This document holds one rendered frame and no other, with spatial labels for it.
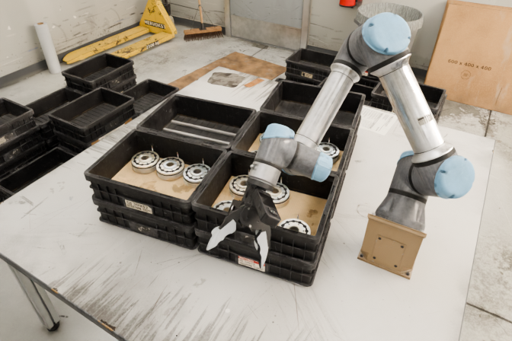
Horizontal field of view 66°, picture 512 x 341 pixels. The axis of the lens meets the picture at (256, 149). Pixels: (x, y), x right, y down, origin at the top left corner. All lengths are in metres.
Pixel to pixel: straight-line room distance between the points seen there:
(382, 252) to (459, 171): 0.36
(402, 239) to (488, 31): 2.89
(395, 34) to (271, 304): 0.83
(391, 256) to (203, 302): 0.59
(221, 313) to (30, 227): 0.78
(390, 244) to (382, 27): 0.64
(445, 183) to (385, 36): 0.41
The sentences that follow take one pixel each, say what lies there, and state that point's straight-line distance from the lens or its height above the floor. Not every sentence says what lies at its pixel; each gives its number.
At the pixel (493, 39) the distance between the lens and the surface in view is 3.97.
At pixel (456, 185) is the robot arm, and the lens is 1.18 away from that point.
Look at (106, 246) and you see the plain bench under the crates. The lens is 1.49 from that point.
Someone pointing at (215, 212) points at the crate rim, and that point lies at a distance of 1.19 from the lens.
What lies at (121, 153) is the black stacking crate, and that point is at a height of 0.89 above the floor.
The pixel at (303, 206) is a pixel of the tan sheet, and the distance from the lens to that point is 1.36.
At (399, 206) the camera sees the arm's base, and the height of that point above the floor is 0.94.
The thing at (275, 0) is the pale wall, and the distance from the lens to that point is 4.62.
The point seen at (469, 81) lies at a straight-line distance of 4.02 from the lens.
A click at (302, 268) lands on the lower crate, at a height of 0.79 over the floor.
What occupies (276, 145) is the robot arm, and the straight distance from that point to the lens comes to 0.99.
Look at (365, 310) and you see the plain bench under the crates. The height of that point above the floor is 0.70.
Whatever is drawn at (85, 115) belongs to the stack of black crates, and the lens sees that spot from 2.67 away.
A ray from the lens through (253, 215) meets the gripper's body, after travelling 0.97.
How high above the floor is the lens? 1.77
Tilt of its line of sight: 36 degrees down
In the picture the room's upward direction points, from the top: straight up
